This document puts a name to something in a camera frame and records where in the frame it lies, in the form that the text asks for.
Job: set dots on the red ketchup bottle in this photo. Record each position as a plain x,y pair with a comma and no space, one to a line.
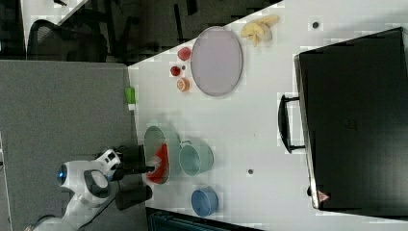
160,163

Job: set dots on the dark storage bin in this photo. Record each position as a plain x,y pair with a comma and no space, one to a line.
161,220

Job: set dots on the green cup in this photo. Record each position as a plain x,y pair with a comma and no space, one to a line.
195,157

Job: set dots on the black toaster oven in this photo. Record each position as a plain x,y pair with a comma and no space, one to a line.
352,97

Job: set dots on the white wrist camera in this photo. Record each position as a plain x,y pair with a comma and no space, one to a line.
108,162

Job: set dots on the green marker object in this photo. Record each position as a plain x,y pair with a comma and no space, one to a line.
130,98

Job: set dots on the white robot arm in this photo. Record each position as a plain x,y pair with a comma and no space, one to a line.
92,184

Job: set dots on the black cylinder stand lower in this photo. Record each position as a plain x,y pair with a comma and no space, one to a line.
129,197

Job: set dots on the orange slice toy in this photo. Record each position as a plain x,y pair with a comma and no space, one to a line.
183,84

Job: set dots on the peeled banana toy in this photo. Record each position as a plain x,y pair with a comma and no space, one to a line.
259,30

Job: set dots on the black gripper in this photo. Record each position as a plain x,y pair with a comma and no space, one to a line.
120,171

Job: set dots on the lavender round plate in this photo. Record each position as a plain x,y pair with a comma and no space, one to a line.
216,61

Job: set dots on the red apple toy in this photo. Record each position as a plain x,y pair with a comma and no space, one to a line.
175,71

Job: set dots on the blue cup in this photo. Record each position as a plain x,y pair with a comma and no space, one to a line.
204,201

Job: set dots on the red strawberry toy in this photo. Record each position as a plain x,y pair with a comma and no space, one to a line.
184,53

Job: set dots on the black office chair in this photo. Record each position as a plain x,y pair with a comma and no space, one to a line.
66,43

